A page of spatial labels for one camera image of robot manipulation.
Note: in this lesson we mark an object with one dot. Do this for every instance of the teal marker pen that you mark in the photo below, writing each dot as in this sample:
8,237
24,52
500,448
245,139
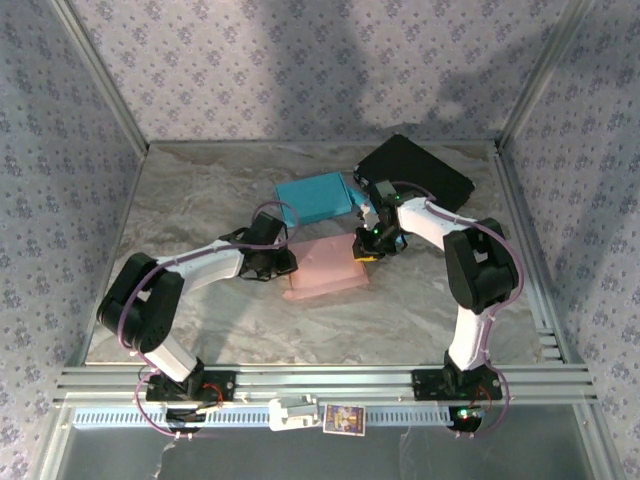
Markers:
359,197

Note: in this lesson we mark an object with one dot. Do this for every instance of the black controller board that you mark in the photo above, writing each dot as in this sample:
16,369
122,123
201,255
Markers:
182,417
467,417

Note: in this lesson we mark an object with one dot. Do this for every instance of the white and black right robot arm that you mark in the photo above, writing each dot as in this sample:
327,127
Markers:
472,340

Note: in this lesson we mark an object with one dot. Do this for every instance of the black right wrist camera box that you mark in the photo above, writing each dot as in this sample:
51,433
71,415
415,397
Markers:
384,194

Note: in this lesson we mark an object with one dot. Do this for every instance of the blue paper box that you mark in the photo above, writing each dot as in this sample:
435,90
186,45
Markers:
312,197

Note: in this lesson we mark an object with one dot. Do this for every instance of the pink paper box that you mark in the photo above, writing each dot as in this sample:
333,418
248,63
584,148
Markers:
325,270

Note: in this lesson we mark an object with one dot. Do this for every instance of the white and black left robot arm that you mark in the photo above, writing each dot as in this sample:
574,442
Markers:
200,265

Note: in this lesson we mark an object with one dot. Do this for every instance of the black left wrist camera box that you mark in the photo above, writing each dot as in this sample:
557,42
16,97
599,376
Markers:
267,229

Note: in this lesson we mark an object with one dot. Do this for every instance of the white plastic bracket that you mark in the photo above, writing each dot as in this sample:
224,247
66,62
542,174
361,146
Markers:
290,415

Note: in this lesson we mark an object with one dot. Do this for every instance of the black ribbed hard case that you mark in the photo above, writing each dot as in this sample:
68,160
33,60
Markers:
420,165

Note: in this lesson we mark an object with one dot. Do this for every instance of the aluminium extrusion frame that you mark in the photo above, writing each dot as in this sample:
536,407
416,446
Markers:
325,380

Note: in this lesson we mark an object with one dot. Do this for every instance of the small picture card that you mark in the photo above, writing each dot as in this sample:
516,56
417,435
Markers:
344,419

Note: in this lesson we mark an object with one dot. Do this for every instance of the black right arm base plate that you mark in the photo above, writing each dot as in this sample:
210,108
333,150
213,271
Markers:
425,385

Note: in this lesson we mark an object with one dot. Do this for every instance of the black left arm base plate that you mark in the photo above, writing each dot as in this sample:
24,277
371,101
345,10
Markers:
225,385

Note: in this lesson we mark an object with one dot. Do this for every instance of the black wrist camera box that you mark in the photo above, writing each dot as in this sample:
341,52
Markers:
384,194
267,229

